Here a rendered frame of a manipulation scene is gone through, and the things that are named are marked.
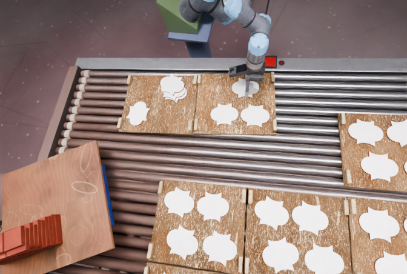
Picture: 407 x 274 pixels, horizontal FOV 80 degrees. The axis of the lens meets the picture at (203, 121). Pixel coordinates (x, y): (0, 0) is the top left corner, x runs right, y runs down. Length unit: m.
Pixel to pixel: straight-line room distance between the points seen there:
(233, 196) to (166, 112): 0.55
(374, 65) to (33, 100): 3.09
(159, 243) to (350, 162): 0.93
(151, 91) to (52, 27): 2.51
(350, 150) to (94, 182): 1.18
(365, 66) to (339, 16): 1.54
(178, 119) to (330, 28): 2.03
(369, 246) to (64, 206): 1.30
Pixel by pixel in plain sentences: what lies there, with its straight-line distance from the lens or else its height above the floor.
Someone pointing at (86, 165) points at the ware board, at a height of 1.04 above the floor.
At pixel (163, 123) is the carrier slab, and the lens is 1.31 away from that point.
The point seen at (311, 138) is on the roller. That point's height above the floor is 0.92.
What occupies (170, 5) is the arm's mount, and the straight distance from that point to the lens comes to 1.59.
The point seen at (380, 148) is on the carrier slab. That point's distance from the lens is 1.35.
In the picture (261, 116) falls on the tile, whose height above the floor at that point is 0.95.
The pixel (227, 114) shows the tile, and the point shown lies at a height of 0.95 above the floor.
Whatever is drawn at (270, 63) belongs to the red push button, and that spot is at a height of 0.93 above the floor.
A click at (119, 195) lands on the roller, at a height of 0.92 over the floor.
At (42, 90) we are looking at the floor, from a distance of 3.26.
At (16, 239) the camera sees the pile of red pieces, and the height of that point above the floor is 1.24.
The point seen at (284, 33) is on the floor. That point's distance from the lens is 2.78.
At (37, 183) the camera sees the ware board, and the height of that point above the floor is 1.04.
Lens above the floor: 2.10
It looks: 67 degrees down
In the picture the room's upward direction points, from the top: 22 degrees counter-clockwise
